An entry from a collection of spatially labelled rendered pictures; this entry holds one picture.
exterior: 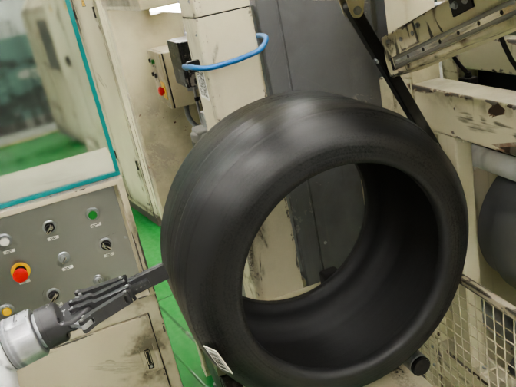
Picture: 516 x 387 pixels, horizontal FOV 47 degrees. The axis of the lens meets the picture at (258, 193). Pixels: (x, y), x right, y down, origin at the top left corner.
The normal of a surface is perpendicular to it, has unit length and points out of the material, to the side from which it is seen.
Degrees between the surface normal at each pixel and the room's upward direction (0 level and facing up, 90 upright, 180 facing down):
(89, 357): 90
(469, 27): 90
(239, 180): 53
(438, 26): 90
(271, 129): 21
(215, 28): 90
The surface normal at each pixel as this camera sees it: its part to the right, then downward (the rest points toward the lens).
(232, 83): 0.33, 0.28
